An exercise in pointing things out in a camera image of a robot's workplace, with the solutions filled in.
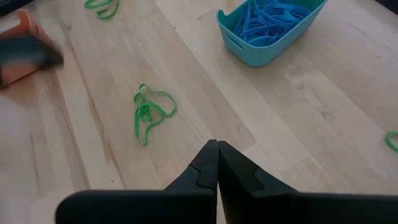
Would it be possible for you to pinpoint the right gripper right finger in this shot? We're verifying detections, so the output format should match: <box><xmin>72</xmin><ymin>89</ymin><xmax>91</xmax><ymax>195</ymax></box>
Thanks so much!
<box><xmin>217</xmin><ymin>141</ymin><xmax>398</xmax><ymax>224</ymax></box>

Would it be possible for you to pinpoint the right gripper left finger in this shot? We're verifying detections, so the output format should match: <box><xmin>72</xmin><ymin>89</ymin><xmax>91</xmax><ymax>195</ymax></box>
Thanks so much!
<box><xmin>55</xmin><ymin>139</ymin><xmax>220</xmax><ymax>224</ymax></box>

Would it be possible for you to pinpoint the orange plastic basket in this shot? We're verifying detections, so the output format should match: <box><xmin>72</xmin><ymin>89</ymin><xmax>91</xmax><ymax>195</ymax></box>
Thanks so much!
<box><xmin>0</xmin><ymin>9</ymin><xmax>57</xmax><ymax>85</ymax></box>

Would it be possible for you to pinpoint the light teal plastic basket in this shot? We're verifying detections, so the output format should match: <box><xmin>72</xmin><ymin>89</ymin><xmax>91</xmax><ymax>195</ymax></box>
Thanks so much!
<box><xmin>216</xmin><ymin>0</ymin><xmax>328</xmax><ymax>68</ymax></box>

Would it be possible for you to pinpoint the black metal table frame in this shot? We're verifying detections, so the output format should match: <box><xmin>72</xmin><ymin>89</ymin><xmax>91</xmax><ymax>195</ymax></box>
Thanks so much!
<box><xmin>0</xmin><ymin>0</ymin><xmax>34</xmax><ymax>16</ymax></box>

